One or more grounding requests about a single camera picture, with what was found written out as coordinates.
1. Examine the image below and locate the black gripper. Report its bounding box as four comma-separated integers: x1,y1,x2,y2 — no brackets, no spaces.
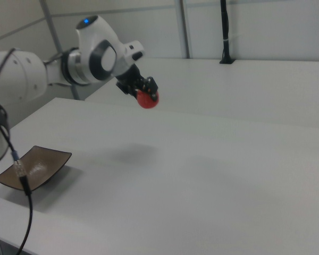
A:
115,65,161,103

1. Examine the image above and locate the red apple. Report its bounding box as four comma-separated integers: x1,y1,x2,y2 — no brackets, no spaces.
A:
136,89,160,110

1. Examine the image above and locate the brown square ceramic plate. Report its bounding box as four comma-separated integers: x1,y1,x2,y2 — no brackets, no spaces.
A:
0,145,73,192

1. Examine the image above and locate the black pole stand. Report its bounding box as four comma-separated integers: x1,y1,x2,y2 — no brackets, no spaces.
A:
219,0,236,65

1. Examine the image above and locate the grey partition corner post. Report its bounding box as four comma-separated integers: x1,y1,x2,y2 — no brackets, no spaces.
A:
39,0,82,101

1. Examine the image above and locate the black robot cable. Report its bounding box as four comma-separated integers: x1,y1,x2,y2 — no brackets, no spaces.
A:
0,47,34,255

